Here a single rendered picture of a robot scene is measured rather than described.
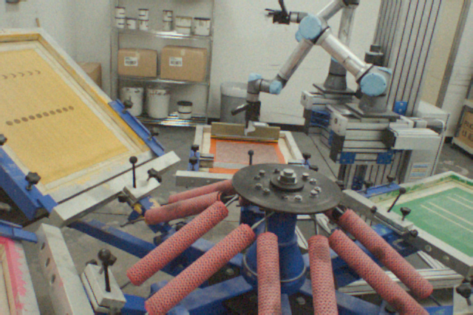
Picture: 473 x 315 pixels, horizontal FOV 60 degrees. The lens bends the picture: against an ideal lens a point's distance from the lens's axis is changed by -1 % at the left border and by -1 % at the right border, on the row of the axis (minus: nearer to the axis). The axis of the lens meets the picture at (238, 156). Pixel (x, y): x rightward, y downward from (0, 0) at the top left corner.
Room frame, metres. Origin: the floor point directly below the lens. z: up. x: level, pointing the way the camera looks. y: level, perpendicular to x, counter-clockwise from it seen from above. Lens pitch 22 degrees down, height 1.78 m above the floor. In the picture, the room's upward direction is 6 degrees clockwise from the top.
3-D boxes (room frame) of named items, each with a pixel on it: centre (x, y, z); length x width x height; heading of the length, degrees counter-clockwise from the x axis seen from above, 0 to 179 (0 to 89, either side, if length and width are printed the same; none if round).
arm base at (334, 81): (2.66, -0.58, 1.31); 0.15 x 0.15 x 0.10
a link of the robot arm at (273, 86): (2.29, -0.15, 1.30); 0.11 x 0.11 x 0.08; 67
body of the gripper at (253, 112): (2.31, -0.05, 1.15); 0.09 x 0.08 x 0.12; 95
